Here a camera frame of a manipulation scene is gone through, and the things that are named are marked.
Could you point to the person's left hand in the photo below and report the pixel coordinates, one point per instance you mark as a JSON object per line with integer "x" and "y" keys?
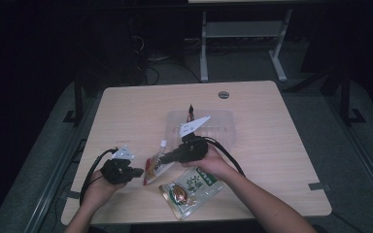
{"x": 98, "y": 189}

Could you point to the green and white snack packet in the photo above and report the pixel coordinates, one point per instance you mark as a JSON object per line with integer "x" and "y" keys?
{"x": 187, "y": 194}

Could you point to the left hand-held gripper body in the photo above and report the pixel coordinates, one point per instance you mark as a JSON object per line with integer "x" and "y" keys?
{"x": 118, "y": 168}

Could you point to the black metal stand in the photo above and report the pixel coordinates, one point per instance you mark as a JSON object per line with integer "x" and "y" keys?
{"x": 346, "y": 97}
{"x": 77, "y": 97}

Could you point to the person's right hand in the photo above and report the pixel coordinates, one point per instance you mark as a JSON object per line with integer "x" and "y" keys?
{"x": 215, "y": 165}

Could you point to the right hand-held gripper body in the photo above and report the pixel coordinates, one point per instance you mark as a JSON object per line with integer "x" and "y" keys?
{"x": 192, "y": 145}

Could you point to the orange and white snack packet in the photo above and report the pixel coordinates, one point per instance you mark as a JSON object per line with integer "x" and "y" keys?
{"x": 153, "y": 170}

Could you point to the clear plastic container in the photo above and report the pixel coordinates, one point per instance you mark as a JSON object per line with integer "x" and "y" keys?
{"x": 220, "y": 129}

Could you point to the grey tape strip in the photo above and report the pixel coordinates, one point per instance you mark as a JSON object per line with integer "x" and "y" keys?
{"x": 73, "y": 194}
{"x": 319, "y": 186}

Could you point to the white desk frame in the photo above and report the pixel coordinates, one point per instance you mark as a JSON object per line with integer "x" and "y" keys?
{"x": 243, "y": 29}

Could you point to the red and black snack packet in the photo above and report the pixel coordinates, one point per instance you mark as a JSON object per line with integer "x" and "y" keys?
{"x": 191, "y": 113}

